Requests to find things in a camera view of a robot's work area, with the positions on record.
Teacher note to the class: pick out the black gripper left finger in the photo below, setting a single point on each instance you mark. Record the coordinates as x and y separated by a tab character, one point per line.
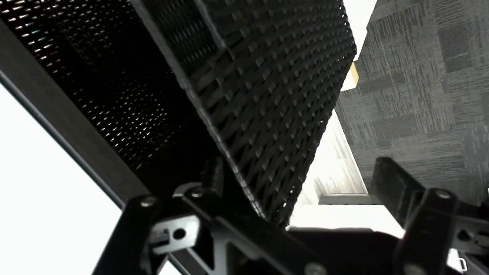
200	233

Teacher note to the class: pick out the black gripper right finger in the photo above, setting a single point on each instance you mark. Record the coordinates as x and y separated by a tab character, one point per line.
443	236

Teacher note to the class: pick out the black woven basket front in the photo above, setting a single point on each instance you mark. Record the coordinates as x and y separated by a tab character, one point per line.
263	77

